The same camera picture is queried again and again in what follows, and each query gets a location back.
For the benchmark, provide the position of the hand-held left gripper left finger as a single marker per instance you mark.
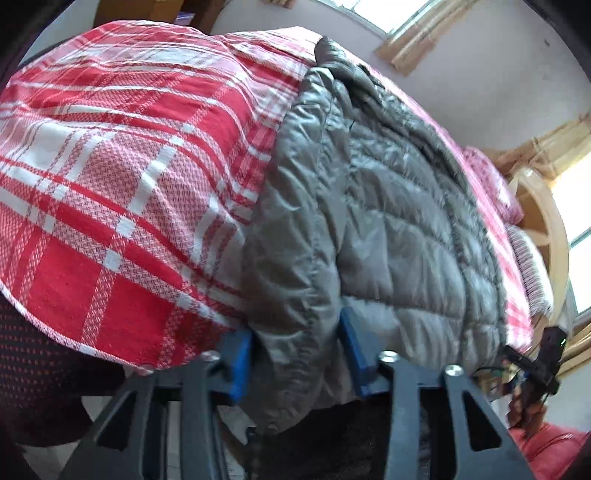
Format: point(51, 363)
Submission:
point(240, 364)

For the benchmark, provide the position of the beige patterned curtain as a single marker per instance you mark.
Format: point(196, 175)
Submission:
point(429, 37)

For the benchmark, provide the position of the striped pillow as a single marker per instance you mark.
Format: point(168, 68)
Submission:
point(531, 267)

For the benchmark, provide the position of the person's right hand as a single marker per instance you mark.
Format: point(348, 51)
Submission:
point(526, 408)

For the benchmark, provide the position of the yellow draped curtain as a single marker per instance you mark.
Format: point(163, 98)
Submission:
point(554, 143)

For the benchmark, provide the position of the dark dotted bed base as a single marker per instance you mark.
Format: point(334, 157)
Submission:
point(51, 369)

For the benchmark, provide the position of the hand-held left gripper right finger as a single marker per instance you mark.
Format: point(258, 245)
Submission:
point(358, 355)

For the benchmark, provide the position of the person's right forearm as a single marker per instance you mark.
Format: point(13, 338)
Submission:
point(554, 450)

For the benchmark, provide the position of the wooden desk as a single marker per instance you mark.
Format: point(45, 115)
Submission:
point(161, 11)

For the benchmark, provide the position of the grey puffer jacket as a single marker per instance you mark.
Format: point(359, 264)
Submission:
point(392, 240)

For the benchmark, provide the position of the bed with red plaid sheet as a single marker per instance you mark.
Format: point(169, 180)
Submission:
point(115, 161)

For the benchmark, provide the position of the pink blanket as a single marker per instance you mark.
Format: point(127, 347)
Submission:
point(496, 184)

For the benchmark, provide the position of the side window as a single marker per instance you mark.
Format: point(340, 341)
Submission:
point(579, 230)

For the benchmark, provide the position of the cream wooden headboard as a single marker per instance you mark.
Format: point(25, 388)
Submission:
point(547, 221)

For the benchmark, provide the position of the dark cloth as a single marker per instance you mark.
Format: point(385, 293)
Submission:
point(318, 443)

